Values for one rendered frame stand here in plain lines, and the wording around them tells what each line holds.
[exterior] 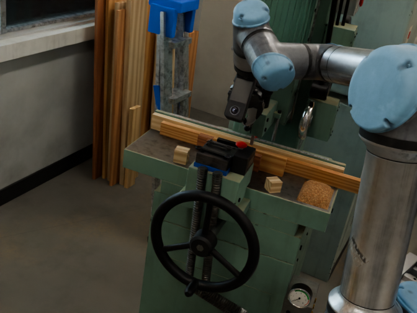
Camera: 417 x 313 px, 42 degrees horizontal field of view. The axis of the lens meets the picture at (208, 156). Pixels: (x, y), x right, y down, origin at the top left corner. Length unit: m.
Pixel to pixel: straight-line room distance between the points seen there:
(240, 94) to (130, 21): 1.65
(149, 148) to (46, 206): 1.43
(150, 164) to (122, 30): 1.40
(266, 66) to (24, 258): 1.79
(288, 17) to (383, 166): 0.69
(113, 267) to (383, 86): 1.97
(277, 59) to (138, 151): 0.63
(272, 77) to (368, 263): 0.41
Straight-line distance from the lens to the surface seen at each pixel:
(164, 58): 2.35
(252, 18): 1.13
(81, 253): 2.64
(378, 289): 0.87
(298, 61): 1.12
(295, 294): 1.53
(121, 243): 2.71
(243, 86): 1.26
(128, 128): 3.03
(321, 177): 1.58
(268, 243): 1.54
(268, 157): 1.55
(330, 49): 1.13
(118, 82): 2.92
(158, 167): 1.55
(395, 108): 0.73
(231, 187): 1.38
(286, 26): 1.41
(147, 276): 1.76
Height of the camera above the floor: 1.61
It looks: 26 degrees down
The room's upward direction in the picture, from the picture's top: 10 degrees clockwise
